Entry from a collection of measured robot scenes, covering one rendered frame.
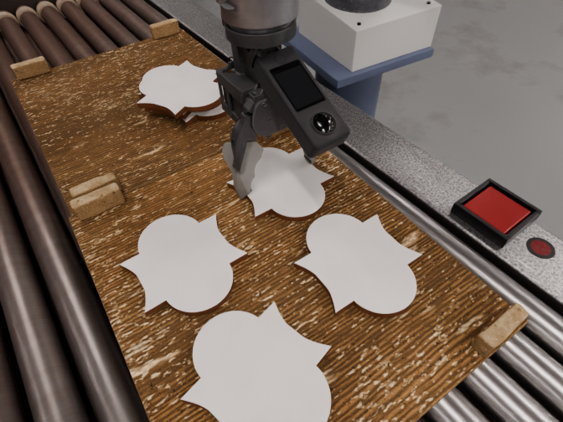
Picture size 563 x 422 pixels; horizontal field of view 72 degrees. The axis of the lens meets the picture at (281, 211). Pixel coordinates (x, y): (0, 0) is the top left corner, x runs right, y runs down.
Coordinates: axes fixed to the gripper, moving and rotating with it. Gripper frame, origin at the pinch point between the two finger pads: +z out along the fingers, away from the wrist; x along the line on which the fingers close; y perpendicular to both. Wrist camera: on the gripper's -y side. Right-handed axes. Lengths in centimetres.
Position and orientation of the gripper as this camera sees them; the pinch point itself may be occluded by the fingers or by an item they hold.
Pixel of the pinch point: (280, 180)
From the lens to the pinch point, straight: 51.8
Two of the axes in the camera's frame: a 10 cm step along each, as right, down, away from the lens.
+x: -8.3, 4.3, -3.5
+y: -5.5, -6.0, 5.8
